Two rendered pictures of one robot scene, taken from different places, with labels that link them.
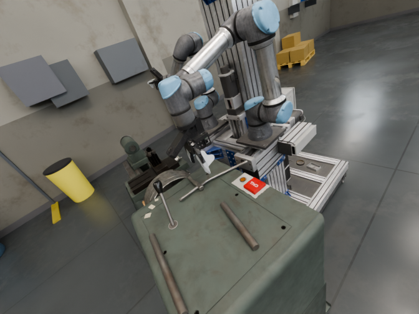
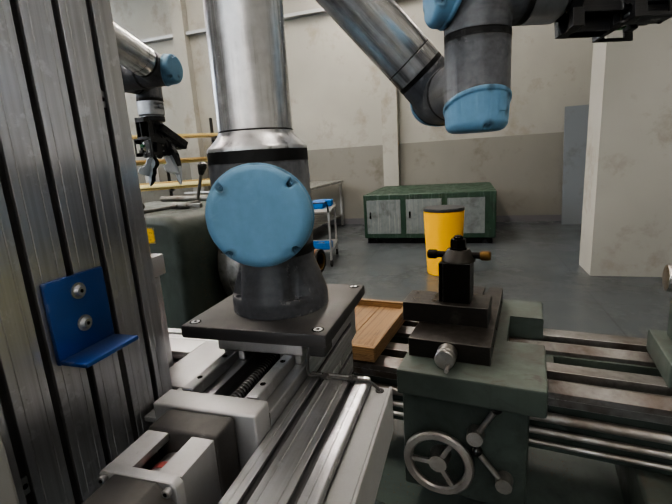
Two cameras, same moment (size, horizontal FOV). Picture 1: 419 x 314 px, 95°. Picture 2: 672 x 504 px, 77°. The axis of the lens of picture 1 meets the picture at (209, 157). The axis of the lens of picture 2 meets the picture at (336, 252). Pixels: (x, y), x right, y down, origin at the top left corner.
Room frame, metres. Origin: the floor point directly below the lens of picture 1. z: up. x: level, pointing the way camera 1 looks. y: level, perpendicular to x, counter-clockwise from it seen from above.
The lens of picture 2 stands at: (2.00, -0.45, 1.38)
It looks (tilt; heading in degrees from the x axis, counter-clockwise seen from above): 12 degrees down; 139
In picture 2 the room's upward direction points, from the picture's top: 4 degrees counter-clockwise
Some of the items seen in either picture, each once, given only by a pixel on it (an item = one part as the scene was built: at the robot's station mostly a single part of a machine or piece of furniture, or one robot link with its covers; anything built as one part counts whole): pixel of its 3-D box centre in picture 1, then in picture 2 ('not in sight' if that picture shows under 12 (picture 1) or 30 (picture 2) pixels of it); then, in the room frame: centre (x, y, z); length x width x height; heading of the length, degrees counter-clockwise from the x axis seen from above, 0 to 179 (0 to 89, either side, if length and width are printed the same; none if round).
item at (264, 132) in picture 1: (259, 127); not in sight; (1.03, -0.35, 1.21); 0.15 x 0.15 x 0.10
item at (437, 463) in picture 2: not in sight; (463, 440); (1.55, 0.31, 0.73); 0.27 x 0.12 x 0.27; 23
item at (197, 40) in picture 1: (201, 73); (245, 22); (1.57, -0.17, 1.54); 0.15 x 0.12 x 0.55; 142
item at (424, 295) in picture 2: (159, 166); (447, 307); (1.43, 0.43, 1.00); 0.20 x 0.10 x 0.05; 23
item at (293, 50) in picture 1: (295, 48); not in sight; (6.81, -4.05, 0.41); 1.46 x 1.11 x 0.82; 121
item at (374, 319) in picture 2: not in sight; (347, 323); (1.10, 0.37, 0.88); 0.36 x 0.30 x 0.04; 113
